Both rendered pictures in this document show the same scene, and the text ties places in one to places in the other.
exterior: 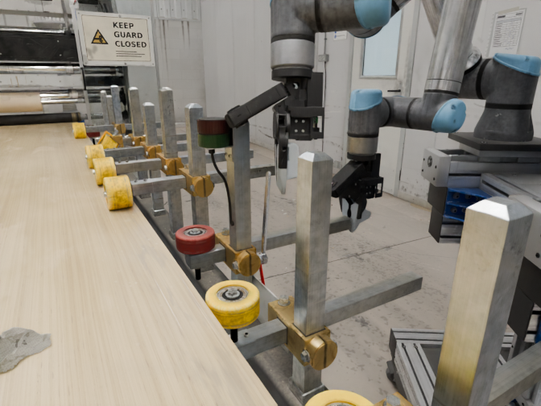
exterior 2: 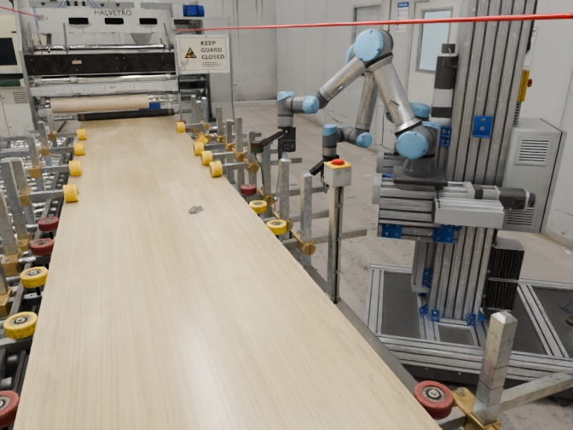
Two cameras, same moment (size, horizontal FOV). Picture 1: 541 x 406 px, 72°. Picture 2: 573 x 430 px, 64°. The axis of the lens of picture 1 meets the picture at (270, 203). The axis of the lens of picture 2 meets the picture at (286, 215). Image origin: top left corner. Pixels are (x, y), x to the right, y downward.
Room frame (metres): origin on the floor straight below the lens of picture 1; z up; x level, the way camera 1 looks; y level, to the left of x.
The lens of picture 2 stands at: (-1.41, -0.38, 1.62)
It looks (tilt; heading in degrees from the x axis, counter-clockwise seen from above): 22 degrees down; 9
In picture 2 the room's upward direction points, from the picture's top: straight up
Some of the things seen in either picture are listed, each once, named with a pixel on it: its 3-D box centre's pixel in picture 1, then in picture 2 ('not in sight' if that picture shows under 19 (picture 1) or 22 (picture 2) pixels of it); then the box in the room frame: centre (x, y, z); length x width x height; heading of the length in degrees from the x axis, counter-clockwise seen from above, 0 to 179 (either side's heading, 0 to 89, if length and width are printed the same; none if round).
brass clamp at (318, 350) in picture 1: (300, 331); (282, 221); (0.52, -0.05, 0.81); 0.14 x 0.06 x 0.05; 30
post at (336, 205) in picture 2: not in sight; (334, 245); (0.06, -0.32, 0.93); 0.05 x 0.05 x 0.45; 30
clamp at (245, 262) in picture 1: (235, 252); (264, 196); (0.74, 0.08, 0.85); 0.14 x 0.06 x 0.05; 30
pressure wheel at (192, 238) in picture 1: (196, 254); (248, 196); (0.71, 0.16, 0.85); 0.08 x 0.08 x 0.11
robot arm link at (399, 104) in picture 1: (395, 111); (348, 135); (0.98, -0.32, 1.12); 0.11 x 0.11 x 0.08; 37
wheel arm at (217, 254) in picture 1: (277, 239); (285, 193); (0.81, -0.02, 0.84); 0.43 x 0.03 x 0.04; 120
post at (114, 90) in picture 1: (120, 131); (205, 128); (2.02, 0.81, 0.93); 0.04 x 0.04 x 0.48; 30
